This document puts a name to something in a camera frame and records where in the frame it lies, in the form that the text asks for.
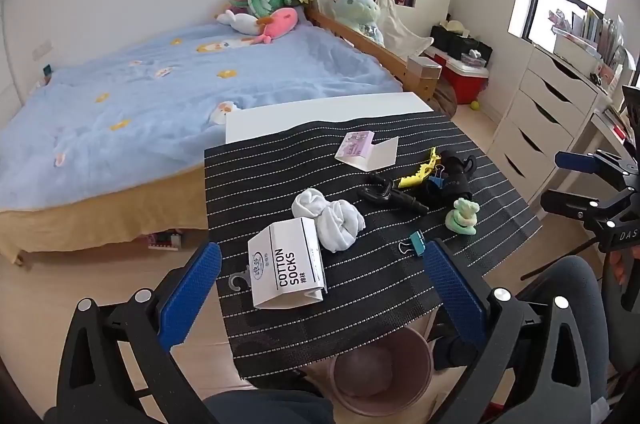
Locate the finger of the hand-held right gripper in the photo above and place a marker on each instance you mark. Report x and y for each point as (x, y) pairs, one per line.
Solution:
(565, 204)
(575, 161)

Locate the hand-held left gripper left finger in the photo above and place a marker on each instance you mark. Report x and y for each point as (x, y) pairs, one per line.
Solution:
(192, 294)

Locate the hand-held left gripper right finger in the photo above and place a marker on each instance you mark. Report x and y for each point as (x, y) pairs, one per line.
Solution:
(452, 289)

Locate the white cardboard sock box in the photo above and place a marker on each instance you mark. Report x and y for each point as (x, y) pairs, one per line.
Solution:
(285, 264)

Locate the black sock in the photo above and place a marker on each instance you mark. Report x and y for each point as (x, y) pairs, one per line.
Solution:
(450, 181)

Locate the pink waste bin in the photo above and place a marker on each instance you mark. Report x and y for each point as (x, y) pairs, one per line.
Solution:
(380, 374)

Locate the pink cartoon packaging card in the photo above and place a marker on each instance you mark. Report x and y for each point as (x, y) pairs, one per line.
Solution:
(367, 151)

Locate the person's right hand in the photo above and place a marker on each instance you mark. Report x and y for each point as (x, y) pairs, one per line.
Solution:
(619, 268)

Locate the white desk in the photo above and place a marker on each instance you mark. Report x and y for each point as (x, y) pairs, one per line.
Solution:
(607, 129)

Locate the teal binder clip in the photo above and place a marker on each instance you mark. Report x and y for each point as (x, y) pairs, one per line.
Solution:
(416, 243)

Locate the toy box under bed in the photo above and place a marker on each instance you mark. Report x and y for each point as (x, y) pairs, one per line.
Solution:
(165, 240)

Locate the white drawer unit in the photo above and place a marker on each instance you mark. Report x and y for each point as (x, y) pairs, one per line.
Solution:
(535, 114)

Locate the green snake toy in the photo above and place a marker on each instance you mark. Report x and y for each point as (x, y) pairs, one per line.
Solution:
(462, 219)

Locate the black striped placemat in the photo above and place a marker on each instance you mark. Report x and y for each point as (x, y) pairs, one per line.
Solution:
(380, 269)

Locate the person's right leg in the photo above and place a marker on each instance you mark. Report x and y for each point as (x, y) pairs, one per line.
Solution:
(570, 329)

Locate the blue binder clip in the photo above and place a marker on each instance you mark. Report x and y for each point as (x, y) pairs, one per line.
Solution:
(436, 178)

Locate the black plastic hook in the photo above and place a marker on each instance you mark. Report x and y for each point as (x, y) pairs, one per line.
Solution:
(387, 196)

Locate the white storage box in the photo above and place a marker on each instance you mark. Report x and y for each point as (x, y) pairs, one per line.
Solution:
(575, 46)

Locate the tan bed base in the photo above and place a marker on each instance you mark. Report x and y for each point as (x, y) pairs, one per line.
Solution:
(100, 224)

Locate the yellow plastic toy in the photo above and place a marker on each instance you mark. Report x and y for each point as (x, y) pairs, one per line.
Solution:
(417, 171)

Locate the row of books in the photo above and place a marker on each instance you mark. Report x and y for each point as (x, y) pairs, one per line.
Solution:
(605, 34)

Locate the red cooler box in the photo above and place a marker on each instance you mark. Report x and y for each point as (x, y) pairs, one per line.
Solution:
(465, 81)

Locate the white socks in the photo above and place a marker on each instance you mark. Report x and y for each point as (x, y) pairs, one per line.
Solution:
(335, 216)

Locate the brown bean bag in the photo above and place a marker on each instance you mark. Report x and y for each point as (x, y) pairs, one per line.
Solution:
(445, 99)

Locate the black storage boxes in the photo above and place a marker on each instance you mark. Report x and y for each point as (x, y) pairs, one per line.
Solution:
(450, 41)

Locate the small silver box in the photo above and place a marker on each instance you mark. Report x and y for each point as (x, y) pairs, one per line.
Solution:
(425, 66)

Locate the cream hat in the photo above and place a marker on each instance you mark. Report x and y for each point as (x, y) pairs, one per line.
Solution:
(452, 25)

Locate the bed with blue blanket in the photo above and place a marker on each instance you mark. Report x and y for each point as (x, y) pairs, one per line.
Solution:
(150, 104)

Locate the white fabric chair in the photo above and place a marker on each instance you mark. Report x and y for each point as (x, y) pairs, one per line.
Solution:
(400, 29)

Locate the large teal unicorn plush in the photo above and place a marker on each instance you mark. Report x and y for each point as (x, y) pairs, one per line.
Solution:
(355, 11)

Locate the white seal plush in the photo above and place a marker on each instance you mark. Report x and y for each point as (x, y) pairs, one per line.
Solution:
(240, 22)

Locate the pink fish plush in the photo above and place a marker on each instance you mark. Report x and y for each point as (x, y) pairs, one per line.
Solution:
(277, 24)

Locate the green striped plush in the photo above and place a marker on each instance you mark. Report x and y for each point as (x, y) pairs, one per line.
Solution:
(265, 1)

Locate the wooden bed frame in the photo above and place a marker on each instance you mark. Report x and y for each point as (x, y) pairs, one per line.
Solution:
(395, 61)

